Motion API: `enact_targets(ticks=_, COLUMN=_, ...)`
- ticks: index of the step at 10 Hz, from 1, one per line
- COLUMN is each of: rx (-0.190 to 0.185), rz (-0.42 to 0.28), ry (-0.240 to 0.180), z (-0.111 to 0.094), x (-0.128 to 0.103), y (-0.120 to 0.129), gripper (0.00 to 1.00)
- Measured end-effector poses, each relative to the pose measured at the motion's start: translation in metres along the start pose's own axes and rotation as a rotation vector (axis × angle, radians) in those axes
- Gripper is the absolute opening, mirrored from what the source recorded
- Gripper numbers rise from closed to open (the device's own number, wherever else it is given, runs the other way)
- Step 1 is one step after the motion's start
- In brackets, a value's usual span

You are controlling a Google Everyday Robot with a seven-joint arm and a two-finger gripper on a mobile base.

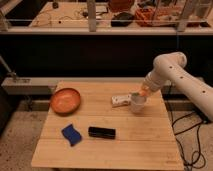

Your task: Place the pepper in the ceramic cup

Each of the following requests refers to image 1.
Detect orange pepper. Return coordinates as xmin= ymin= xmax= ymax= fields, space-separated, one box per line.
xmin=139 ymin=89 xmax=149 ymax=97

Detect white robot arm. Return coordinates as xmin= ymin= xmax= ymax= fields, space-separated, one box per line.
xmin=143 ymin=52 xmax=213 ymax=122

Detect orange wooden bowl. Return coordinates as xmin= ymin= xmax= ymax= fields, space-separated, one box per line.
xmin=50 ymin=88 xmax=81 ymax=116

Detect black rectangular case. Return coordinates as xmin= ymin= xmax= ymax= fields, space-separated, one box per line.
xmin=88 ymin=127 xmax=116 ymax=139

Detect blue sponge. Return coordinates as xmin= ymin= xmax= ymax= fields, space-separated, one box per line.
xmin=62 ymin=124 xmax=82 ymax=146

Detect black object on bench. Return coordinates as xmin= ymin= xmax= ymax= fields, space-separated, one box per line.
xmin=111 ymin=12 xmax=134 ymax=27

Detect orange crate on bench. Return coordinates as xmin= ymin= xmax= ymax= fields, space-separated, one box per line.
xmin=135 ymin=8 xmax=159 ymax=27

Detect grey metal rail beam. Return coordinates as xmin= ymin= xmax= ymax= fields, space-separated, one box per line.
xmin=1 ymin=77 xmax=205 ymax=96

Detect black floor cables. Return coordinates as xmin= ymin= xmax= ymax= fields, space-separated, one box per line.
xmin=165 ymin=84 xmax=211 ymax=171

